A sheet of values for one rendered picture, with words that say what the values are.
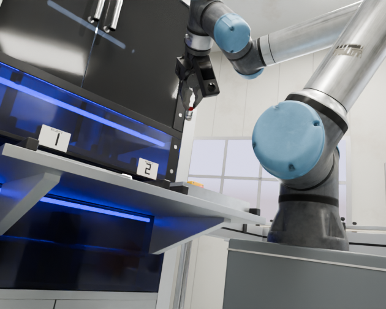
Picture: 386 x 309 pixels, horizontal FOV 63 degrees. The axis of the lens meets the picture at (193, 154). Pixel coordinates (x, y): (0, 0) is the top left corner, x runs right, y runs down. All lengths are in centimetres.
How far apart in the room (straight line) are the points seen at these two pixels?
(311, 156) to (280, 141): 5
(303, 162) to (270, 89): 368
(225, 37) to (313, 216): 41
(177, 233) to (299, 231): 53
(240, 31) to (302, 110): 29
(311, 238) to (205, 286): 320
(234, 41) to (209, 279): 323
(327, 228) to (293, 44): 43
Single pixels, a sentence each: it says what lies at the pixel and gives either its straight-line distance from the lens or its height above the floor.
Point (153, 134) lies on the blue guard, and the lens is 120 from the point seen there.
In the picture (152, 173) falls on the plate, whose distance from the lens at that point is 117.
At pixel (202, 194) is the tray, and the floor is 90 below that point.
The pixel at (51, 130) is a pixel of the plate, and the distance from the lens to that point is 102.
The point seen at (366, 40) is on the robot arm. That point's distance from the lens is 60.
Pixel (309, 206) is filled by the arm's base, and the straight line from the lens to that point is 63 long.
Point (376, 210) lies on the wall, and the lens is 367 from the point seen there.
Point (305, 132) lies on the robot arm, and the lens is 51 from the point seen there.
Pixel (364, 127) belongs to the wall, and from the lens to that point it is 391.
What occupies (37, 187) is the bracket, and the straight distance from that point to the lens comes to 68.
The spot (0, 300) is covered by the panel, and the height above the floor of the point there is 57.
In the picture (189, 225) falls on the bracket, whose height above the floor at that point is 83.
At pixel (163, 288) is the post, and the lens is 123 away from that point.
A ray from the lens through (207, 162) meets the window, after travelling 393.
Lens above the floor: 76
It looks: 17 degrees up
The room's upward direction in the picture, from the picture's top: 8 degrees clockwise
